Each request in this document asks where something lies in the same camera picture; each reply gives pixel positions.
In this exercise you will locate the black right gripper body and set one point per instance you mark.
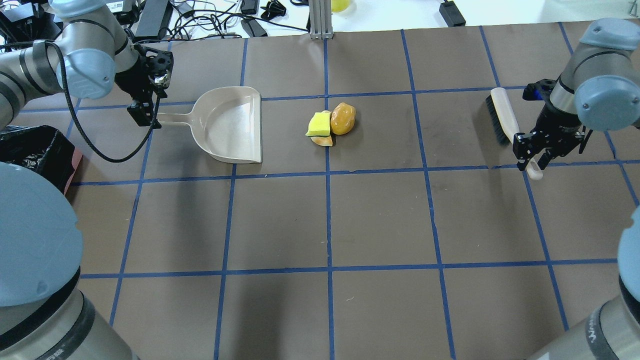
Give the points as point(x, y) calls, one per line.
point(556, 123)

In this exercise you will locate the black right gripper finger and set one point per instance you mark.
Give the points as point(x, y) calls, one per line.
point(545, 158)
point(524, 158)

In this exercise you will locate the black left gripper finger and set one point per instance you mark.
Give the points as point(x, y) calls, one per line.
point(153, 110)
point(139, 112)

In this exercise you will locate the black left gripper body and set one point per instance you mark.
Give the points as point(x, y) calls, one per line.
point(136, 84)

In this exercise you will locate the beige hand brush black bristles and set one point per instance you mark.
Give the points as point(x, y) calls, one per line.
point(506, 127)

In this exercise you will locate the beige plastic dustpan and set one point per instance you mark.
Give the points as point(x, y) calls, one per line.
point(226, 123)

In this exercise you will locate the yellow sponge piece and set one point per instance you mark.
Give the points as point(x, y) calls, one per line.
point(319, 125)

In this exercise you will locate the pale bread slice toy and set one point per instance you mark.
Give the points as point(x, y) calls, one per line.
point(323, 141)

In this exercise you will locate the orange potato-like toy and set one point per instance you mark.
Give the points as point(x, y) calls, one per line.
point(342, 119)

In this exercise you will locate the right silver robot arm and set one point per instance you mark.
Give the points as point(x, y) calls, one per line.
point(585, 205)

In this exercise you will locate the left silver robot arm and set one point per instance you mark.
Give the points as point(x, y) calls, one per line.
point(44, 315)

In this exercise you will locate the black lined trash bin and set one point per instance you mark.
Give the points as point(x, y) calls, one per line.
point(43, 149)

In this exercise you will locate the black power adapter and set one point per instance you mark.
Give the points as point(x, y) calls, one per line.
point(451, 14)

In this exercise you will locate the aluminium frame post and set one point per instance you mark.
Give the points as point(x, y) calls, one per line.
point(320, 17)

